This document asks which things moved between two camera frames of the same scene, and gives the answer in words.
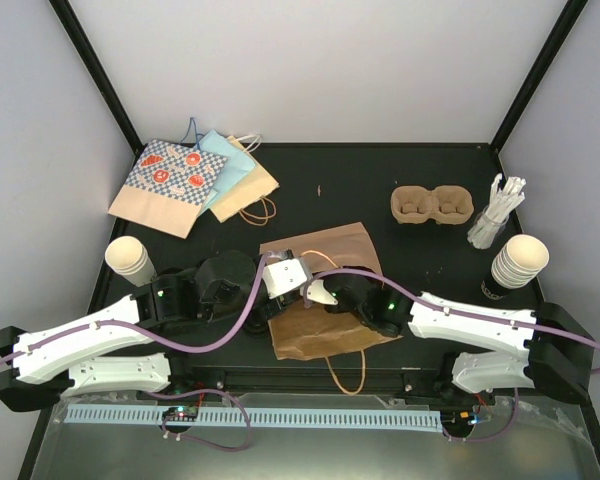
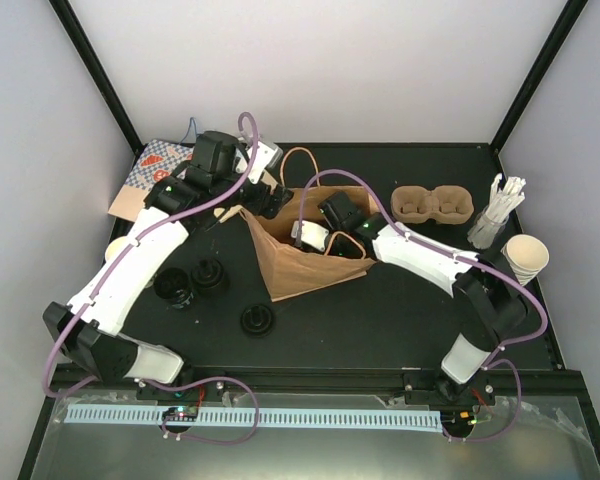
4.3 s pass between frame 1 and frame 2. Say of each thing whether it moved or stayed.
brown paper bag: moved
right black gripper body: moved
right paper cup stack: stayed
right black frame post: stayed
